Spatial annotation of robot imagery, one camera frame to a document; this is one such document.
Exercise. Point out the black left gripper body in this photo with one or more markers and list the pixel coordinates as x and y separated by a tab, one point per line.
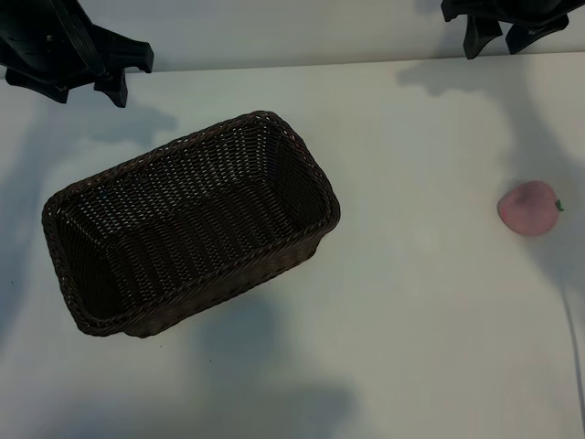
36	41

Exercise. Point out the dark brown wicker basket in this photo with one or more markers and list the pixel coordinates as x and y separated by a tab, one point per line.
192	206

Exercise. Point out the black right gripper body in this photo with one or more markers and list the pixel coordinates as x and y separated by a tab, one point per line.
521	9

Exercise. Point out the black right wrist camera housing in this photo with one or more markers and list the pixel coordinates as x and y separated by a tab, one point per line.
452	11

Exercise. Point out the black left wrist camera housing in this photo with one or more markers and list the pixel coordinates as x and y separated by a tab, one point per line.
128	55

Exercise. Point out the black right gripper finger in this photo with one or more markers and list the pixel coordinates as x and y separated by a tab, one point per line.
525	36
480	36

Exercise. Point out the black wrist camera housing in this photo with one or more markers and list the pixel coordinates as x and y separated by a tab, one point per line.
128	55
452	11

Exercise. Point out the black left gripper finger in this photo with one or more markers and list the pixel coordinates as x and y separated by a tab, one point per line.
116	89
41	87

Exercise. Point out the pink peach with green leaf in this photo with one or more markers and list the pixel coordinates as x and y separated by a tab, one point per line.
525	208

